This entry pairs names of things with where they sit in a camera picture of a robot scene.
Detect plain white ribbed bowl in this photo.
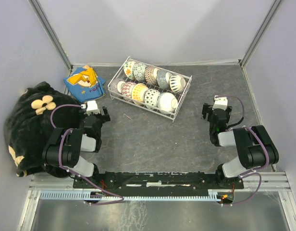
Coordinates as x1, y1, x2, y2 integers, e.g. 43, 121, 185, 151
157, 92, 178, 114

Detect white wire dish rack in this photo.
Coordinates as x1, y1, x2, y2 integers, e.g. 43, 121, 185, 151
108, 56, 192, 121

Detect white bowl orange flower pattern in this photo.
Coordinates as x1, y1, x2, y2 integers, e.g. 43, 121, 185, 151
123, 61, 136, 80

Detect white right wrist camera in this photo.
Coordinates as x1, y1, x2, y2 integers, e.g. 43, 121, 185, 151
212, 95, 228, 110

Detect yellow sun pattern bowl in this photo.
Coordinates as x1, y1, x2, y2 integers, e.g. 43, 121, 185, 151
132, 83, 149, 105

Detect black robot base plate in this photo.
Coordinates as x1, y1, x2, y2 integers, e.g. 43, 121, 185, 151
73, 171, 245, 196

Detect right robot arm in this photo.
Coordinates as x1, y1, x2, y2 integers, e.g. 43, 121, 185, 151
202, 102, 279, 188

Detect aluminium frame rails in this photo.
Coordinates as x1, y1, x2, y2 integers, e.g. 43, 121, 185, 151
29, 0, 296, 231

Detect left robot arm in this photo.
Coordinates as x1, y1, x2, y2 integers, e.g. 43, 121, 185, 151
42, 104, 111, 188

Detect black plush flower blanket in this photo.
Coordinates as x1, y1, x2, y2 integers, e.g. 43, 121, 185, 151
4, 81, 82, 178

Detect light blue cable duct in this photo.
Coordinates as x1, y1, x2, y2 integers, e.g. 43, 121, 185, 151
39, 189, 222, 200

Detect white bowl teal leaf pattern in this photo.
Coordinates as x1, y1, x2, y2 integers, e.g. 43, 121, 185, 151
170, 75, 186, 93

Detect maroon tile pattern bowl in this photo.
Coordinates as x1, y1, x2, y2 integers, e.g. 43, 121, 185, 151
144, 66, 159, 85

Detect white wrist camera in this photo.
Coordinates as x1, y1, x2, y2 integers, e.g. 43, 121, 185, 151
212, 95, 228, 110
81, 100, 100, 115

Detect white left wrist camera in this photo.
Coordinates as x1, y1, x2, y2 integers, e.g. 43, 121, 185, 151
81, 100, 100, 115

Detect grey striped bowl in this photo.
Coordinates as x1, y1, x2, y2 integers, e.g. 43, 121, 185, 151
110, 78, 125, 94

